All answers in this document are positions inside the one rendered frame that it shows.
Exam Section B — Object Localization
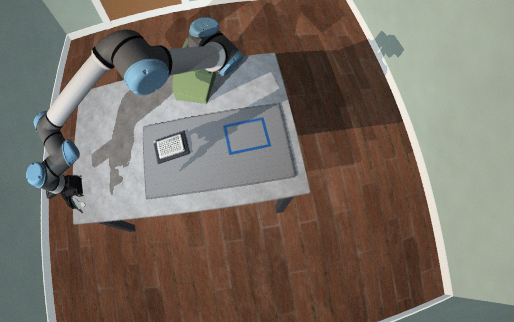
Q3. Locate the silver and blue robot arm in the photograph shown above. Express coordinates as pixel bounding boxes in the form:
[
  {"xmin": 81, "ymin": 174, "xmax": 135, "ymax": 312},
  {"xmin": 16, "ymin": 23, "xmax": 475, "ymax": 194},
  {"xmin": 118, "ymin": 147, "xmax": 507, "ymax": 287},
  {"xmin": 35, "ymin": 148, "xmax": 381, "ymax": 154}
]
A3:
[{"xmin": 26, "ymin": 17, "xmax": 243, "ymax": 199}]

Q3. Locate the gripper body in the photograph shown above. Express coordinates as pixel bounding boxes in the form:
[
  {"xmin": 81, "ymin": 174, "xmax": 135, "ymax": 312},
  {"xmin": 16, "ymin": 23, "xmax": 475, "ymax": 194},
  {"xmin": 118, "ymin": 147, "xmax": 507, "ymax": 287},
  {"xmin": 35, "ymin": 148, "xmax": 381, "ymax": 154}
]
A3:
[{"xmin": 58, "ymin": 175, "xmax": 83, "ymax": 199}]

